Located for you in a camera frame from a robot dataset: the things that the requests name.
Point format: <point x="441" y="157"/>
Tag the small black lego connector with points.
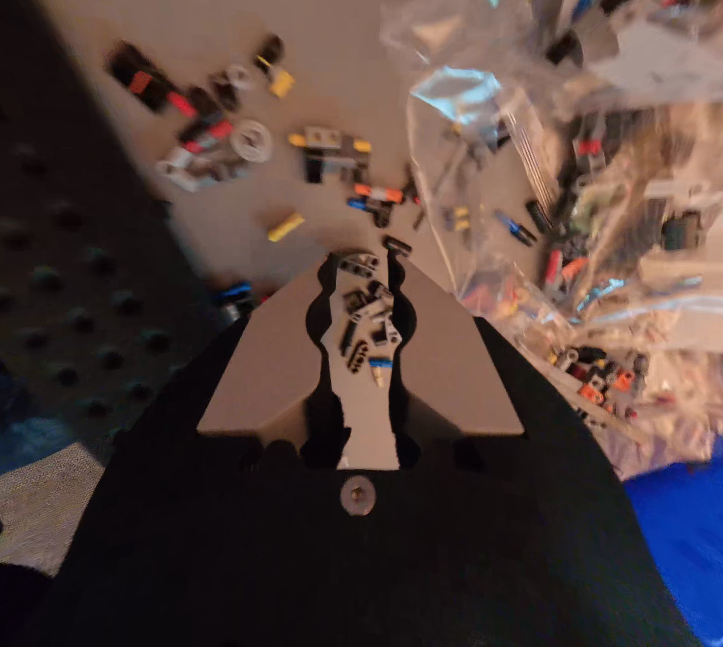
<point x="223" y="93"/>

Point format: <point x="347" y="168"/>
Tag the pile of clear lego bags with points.
<point x="649" y="285"/>

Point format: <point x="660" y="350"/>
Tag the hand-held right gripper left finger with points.
<point x="271" y="364"/>

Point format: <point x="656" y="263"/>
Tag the yellow lego axle pin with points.
<point x="285" y="227"/>

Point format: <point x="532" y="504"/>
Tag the light grey lego bush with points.
<point x="230" y="77"/>

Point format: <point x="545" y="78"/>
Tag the grey lego pulley wheel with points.
<point x="243" y="149"/>

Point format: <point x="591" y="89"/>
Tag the grey yellow lego connector assembly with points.
<point x="325" y="137"/>

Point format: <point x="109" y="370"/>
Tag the orange grey lego pin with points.
<point x="378" y="193"/>

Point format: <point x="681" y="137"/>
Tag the blue plastic bin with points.
<point x="678" y="534"/>

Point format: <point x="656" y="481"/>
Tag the black perforated pad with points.
<point x="73" y="262"/>

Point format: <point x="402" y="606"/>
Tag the orange blue black connector cluster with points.
<point x="384" y="214"/>

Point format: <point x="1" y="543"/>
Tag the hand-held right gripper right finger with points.
<point x="446" y="370"/>

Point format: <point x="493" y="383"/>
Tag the black yellow lego connector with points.
<point x="270" y="50"/>

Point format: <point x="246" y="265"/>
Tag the loose small lego pieces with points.
<point x="361" y="313"/>

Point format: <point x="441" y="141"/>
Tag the black lego panel red stripe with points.
<point x="127" y="67"/>

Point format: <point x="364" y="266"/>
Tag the blue lego axle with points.
<point x="231" y="292"/>

